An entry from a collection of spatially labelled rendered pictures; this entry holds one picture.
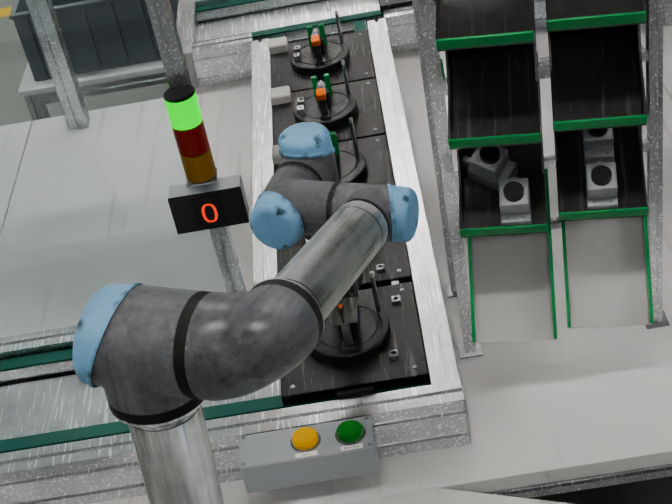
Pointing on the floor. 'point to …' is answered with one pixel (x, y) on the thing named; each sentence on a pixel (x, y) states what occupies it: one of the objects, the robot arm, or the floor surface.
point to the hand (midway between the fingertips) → (341, 313)
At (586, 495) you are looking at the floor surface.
